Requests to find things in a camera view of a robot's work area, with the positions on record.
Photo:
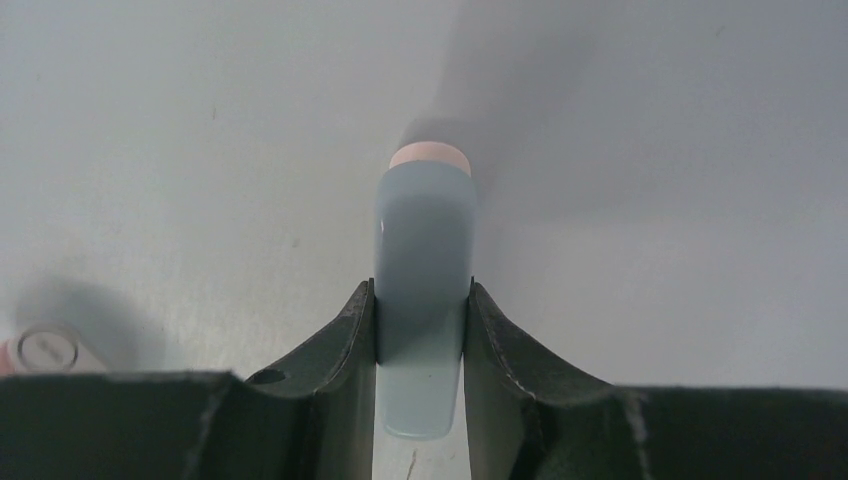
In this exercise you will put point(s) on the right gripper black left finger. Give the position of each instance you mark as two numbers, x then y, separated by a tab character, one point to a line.
309	415

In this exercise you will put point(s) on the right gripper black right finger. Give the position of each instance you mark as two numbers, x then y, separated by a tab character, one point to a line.
532	415

